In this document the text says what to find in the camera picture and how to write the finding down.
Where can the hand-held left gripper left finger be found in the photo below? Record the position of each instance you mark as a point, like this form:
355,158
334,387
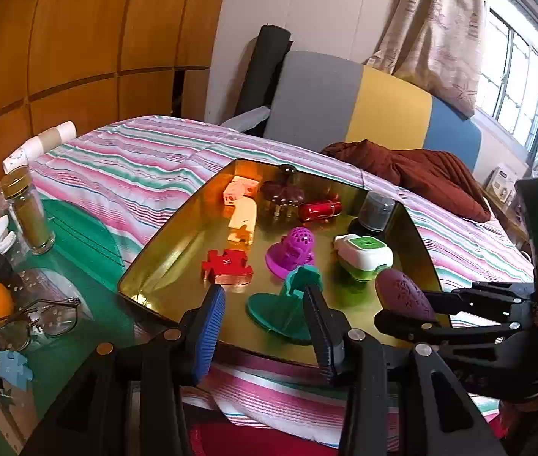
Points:
209,337

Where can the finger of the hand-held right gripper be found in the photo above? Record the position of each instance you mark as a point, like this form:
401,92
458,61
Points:
487,301
463,330

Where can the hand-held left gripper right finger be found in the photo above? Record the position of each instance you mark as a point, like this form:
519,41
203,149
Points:
322,337

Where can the green plastic funnel toy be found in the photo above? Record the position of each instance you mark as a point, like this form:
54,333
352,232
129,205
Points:
273,311

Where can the purple oval case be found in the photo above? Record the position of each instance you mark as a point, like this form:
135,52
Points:
404,294

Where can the red puzzle piece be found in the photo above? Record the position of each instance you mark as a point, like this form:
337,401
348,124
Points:
226,266

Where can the gold tin box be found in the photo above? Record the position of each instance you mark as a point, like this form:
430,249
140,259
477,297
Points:
174,256

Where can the green white tape dispenser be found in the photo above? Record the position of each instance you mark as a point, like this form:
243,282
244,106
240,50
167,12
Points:
363,254

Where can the magenta strainer cup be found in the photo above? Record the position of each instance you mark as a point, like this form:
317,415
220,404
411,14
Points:
295,247

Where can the cream yellow puzzle piece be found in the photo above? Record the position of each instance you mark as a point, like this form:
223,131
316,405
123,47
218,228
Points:
244,218

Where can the red metal cylinder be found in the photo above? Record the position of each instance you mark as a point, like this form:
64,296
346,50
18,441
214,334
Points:
318,210

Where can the transparent grey plastic cup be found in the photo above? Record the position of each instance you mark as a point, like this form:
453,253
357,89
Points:
373,213

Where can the brown octopus toy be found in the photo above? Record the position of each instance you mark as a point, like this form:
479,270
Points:
280,194

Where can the wooden bedside shelf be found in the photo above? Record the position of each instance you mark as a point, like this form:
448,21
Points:
511,221

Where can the white cardboard box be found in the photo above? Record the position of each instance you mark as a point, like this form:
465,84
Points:
501,183

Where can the red bed base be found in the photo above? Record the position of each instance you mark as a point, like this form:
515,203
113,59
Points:
259,437

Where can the green table mat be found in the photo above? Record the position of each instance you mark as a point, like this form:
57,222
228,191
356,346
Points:
83,304

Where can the brown quilted blanket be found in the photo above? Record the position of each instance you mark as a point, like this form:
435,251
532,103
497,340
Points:
420,171

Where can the eyeglasses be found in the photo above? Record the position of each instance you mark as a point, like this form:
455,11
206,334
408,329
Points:
57,318

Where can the barred window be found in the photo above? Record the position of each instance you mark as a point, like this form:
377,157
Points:
511,66

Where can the striped pink green blanket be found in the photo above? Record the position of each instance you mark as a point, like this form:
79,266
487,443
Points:
131,161

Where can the blue puzzle piece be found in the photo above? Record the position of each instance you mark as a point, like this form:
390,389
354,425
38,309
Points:
12,365

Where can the glass spice jar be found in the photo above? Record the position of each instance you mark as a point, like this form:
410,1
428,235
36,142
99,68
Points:
31,223

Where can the grey yellow blue headboard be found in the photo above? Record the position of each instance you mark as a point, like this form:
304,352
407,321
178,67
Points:
325,99

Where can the beige starfish curtain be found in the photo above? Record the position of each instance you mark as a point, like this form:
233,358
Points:
439,33

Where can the black rolled mat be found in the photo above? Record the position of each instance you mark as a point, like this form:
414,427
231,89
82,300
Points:
264,71

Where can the wooden wardrobe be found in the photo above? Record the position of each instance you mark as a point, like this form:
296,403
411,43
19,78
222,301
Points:
83,33

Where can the plastic wrapped bed rail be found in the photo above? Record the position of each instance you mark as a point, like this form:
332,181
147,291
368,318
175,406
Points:
247,118

